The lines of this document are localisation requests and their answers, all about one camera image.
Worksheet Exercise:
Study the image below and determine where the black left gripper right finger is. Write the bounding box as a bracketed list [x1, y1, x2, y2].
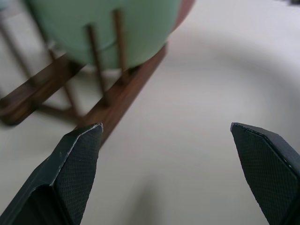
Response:
[230, 122, 300, 225]

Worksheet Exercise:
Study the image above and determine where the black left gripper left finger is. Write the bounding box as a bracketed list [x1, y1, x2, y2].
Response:
[0, 122, 104, 225]

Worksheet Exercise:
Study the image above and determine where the wooden dish rack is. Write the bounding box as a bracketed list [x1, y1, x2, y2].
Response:
[0, 9, 170, 149]

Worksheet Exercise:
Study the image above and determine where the green plate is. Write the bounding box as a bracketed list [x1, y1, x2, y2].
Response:
[25, 0, 183, 70]

